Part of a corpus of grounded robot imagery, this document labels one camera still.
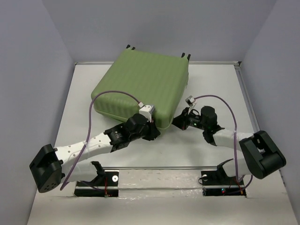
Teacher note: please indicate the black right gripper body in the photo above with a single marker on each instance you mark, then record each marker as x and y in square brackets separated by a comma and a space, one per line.
[194, 120]

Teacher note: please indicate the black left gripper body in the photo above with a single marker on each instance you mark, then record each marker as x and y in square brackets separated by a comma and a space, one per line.
[143, 132]

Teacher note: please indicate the green suitcase blue lining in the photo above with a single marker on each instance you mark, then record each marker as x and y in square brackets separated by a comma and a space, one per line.
[151, 78]

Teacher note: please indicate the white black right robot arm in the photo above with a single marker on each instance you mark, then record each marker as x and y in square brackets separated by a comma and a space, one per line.
[261, 156]

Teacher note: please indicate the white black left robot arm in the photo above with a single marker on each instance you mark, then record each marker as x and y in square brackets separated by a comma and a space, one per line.
[53, 167]

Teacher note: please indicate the green suitcase wheel front right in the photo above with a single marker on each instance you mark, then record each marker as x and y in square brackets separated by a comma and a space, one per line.
[186, 56]

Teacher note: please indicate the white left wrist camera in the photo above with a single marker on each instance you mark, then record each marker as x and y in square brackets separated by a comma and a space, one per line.
[147, 111]

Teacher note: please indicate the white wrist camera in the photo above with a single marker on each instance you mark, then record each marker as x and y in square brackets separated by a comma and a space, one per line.
[191, 102]
[147, 111]

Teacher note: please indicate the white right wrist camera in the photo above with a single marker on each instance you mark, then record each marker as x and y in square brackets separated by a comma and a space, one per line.
[191, 102]

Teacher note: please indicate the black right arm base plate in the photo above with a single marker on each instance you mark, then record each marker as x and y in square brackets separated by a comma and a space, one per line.
[213, 186]

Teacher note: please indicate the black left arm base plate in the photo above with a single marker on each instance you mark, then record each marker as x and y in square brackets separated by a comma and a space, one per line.
[104, 187]

